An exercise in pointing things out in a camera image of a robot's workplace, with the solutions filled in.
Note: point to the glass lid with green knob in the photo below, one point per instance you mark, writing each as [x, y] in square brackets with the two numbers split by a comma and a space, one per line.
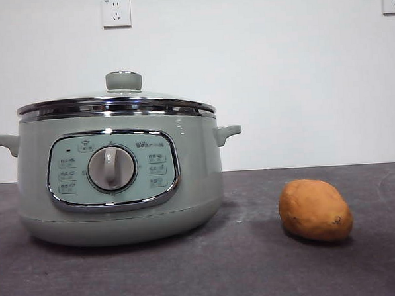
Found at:
[124, 81]

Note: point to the brown potato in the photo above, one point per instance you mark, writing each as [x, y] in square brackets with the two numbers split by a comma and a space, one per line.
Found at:
[315, 211]

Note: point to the pale green electric cooking pot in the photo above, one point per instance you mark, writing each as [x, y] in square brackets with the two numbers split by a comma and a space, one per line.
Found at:
[198, 161]

